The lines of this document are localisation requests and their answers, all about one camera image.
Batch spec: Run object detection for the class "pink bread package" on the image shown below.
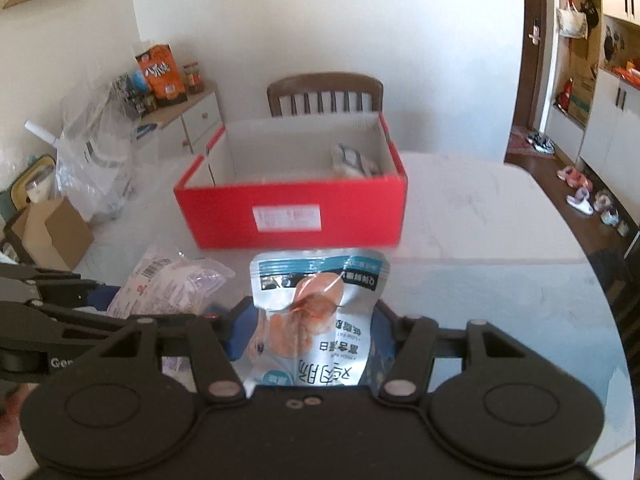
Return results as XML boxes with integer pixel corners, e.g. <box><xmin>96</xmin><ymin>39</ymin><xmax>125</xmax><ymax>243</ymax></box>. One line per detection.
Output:
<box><xmin>105</xmin><ymin>244</ymin><xmax>237</xmax><ymax>376</ymax></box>

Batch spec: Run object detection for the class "chicken breast snack pouch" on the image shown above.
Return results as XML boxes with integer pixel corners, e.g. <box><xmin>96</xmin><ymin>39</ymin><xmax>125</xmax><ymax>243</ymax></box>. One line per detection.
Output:
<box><xmin>244</xmin><ymin>248</ymin><xmax>390</xmax><ymax>390</ymax></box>

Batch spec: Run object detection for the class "white tissue pack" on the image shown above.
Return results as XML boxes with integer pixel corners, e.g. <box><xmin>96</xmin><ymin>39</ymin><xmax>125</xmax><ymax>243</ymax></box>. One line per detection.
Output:
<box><xmin>331</xmin><ymin>143</ymin><xmax>383</xmax><ymax>180</ymax></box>

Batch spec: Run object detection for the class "person's left hand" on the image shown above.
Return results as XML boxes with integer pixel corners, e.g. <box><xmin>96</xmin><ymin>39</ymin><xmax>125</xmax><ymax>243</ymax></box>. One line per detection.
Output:
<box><xmin>0</xmin><ymin>384</ymin><xmax>30</xmax><ymax>456</ymax></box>

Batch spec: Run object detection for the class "small brown cardboard box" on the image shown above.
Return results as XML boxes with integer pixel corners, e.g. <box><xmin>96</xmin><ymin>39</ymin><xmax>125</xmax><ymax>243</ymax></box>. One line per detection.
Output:
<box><xmin>4</xmin><ymin>197</ymin><xmax>93</xmax><ymax>271</ymax></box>

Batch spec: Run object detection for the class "clear plastic bag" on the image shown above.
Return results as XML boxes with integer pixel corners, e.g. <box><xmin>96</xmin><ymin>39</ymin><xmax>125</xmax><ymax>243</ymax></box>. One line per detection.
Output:
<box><xmin>55</xmin><ymin>81</ymin><xmax>140</xmax><ymax>223</ymax></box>

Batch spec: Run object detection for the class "white drawer cabinet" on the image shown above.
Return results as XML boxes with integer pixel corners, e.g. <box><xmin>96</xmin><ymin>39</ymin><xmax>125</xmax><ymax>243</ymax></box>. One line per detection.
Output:
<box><xmin>134</xmin><ymin>81</ymin><xmax>224</xmax><ymax>164</ymax></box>

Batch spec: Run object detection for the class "glass sauce jar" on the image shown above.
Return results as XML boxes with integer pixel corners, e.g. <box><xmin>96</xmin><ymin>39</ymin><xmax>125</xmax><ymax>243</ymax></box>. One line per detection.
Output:
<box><xmin>182</xmin><ymin>61</ymin><xmax>204</xmax><ymax>94</ymax></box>

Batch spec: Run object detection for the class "orange snack bag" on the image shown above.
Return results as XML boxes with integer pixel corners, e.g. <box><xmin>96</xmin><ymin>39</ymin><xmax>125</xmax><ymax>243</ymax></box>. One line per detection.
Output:
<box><xmin>136</xmin><ymin>44</ymin><xmax>188</xmax><ymax>107</ymax></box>

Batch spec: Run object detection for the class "red cardboard box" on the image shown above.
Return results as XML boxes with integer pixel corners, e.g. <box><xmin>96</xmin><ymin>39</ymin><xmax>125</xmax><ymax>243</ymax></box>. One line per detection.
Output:
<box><xmin>174</xmin><ymin>113</ymin><xmax>408</xmax><ymax>249</ymax></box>

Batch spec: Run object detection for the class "brown wooden chair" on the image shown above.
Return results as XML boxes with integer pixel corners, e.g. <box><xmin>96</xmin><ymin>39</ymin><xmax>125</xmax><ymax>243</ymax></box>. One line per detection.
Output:
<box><xmin>267</xmin><ymin>72</ymin><xmax>384</xmax><ymax>117</ymax></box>

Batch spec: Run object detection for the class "white wall cabinet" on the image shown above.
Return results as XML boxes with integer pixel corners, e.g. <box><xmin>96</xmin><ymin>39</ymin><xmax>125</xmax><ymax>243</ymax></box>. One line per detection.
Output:
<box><xmin>580</xmin><ymin>70</ymin><xmax>639</xmax><ymax>202</ymax></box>

